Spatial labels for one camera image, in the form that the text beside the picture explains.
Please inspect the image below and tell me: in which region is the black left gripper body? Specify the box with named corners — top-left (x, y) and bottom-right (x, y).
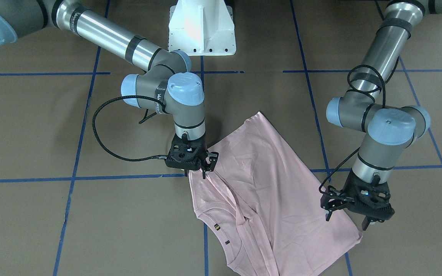
top-left (320, 171), bottom-right (395, 221)

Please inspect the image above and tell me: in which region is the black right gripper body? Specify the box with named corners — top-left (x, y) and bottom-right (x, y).
top-left (165, 135), bottom-right (210, 171)

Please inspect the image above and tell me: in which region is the pink Snoopy t-shirt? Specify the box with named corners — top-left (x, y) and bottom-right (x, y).
top-left (189, 112), bottom-right (362, 276)

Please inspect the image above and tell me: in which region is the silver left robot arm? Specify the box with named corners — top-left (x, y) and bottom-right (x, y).
top-left (319, 0), bottom-right (442, 230)

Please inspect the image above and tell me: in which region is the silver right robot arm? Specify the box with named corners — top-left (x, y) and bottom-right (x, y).
top-left (0, 0), bottom-right (324, 224)

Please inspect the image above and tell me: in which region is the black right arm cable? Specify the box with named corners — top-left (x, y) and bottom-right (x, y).
top-left (92, 95), bottom-right (168, 162)

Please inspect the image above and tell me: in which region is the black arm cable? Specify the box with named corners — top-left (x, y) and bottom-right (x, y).
top-left (318, 64), bottom-right (387, 194)
top-left (92, 95), bottom-right (168, 162)

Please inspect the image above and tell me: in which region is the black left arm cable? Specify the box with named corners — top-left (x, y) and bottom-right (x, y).
top-left (318, 64), bottom-right (387, 194)

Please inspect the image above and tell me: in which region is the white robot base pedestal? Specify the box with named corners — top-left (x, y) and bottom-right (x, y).
top-left (167, 0), bottom-right (237, 56)

